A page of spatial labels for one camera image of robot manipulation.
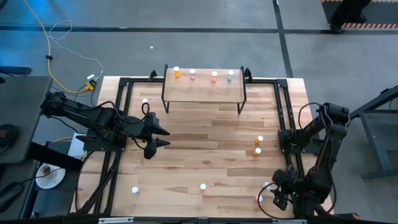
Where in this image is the dark grey desk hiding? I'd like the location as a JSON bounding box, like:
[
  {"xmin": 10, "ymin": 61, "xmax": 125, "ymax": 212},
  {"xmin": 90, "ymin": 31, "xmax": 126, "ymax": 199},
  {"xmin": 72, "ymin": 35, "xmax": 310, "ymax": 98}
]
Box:
[{"xmin": 0, "ymin": 75, "xmax": 53, "ymax": 165}]

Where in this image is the orange extension cable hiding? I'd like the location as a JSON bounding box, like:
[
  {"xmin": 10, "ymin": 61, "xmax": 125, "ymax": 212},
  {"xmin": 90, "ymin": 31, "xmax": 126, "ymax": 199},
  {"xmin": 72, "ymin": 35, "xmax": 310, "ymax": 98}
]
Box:
[{"xmin": 23, "ymin": 0, "xmax": 90, "ymax": 94}]

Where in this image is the black and orange tool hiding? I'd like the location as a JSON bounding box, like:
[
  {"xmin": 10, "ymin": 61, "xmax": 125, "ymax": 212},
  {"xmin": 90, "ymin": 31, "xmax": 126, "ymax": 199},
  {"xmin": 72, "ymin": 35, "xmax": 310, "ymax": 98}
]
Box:
[{"xmin": 334, "ymin": 212, "xmax": 361, "ymax": 220}]

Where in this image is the yellow cable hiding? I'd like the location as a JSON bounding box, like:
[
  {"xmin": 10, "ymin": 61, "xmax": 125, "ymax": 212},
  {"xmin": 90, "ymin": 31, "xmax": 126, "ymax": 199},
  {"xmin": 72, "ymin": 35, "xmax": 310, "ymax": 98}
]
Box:
[{"xmin": 51, "ymin": 136, "xmax": 74, "ymax": 144}]

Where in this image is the wooden shelf black metal frame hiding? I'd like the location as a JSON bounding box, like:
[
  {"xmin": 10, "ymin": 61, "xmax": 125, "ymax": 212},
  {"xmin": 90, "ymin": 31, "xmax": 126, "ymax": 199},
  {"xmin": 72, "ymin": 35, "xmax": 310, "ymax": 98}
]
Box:
[{"xmin": 161, "ymin": 64, "xmax": 248, "ymax": 115}]

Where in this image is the thin white cable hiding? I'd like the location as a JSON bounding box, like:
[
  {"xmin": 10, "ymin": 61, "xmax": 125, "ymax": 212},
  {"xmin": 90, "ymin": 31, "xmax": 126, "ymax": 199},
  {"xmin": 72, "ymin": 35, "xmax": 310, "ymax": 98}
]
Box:
[{"xmin": 49, "ymin": 19, "xmax": 104, "ymax": 80}]

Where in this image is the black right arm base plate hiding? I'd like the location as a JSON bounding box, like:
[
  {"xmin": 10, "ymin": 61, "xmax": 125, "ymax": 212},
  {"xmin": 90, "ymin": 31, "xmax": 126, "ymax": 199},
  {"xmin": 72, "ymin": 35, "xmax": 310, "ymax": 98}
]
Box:
[{"xmin": 278, "ymin": 129, "xmax": 324, "ymax": 156}]

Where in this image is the white bowl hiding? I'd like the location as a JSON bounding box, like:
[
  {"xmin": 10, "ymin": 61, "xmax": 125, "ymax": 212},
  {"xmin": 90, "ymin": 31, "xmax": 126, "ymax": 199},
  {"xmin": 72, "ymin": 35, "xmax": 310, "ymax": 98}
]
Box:
[{"xmin": 35, "ymin": 162, "xmax": 67, "ymax": 190}]

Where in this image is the white paper sheet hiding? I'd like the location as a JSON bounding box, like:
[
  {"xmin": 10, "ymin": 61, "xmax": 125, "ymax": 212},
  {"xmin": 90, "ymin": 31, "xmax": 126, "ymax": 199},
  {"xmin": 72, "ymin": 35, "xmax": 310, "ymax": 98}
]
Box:
[{"xmin": 67, "ymin": 133, "xmax": 88, "ymax": 159}]

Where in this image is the silver aluminium bracket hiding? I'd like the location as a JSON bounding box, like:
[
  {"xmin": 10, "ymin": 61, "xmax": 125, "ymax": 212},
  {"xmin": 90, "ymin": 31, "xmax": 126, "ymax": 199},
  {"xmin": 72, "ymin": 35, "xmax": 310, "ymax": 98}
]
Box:
[
  {"xmin": 98, "ymin": 217, "xmax": 134, "ymax": 224},
  {"xmin": 272, "ymin": 218, "xmax": 308, "ymax": 224}
]

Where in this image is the black mat striped edge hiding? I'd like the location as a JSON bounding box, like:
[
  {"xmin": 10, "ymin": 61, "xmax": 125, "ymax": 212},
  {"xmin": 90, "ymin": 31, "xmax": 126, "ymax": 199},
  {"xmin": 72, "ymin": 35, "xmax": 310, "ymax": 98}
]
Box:
[{"xmin": 321, "ymin": 0, "xmax": 398, "ymax": 30}]

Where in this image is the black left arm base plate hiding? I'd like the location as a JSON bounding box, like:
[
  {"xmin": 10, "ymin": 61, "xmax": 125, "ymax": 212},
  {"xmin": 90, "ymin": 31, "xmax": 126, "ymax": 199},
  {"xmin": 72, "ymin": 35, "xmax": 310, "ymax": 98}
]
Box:
[{"xmin": 76, "ymin": 126, "xmax": 128, "ymax": 153}]

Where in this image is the dark metal desk frame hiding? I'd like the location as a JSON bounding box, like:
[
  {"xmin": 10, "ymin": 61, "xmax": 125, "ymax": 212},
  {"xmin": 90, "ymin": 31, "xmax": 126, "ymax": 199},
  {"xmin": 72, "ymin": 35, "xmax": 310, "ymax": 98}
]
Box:
[{"xmin": 343, "ymin": 84, "xmax": 398, "ymax": 180}]

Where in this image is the black flat bar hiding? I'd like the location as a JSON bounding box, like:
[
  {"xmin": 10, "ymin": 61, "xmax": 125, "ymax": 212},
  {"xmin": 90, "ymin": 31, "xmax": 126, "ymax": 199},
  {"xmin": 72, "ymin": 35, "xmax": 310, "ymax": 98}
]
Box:
[{"xmin": 0, "ymin": 65, "xmax": 32, "ymax": 76}]

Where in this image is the black aluminium rig frame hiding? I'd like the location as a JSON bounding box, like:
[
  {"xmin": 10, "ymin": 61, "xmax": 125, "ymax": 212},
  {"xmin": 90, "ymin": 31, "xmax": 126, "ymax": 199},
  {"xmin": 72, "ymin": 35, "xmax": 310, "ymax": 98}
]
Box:
[{"xmin": 70, "ymin": 76, "xmax": 335, "ymax": 218}]

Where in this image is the person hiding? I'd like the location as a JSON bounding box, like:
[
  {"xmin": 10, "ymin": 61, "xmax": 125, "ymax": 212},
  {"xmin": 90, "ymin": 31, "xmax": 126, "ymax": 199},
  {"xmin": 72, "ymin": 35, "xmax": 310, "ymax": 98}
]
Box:
[{"xmin": 328, "ymin": 0, "xmax": 373, "ymax": 34}]

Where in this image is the black beam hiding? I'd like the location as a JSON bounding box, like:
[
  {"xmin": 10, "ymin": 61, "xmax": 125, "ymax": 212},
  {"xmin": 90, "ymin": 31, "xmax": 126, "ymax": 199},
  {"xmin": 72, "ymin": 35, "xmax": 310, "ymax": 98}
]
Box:
[{"xmin": 27, "ymin": 141, "xmax": 84, "ymax": 172}]

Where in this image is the black round speaker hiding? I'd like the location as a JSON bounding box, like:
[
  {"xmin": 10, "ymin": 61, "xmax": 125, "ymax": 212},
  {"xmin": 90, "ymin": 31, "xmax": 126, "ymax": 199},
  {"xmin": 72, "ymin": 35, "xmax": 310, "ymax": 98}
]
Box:
[{"xmin": 0, "ymin": 123, "xmax": 19, "ymax": 150}]

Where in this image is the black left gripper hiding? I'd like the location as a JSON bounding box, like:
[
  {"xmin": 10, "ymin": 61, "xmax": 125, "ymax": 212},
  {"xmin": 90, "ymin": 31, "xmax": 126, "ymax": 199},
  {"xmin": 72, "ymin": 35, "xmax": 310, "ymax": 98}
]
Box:
[{"xmin": 136, "ymin": 113, "xmax": 172, "ymax": 160}]

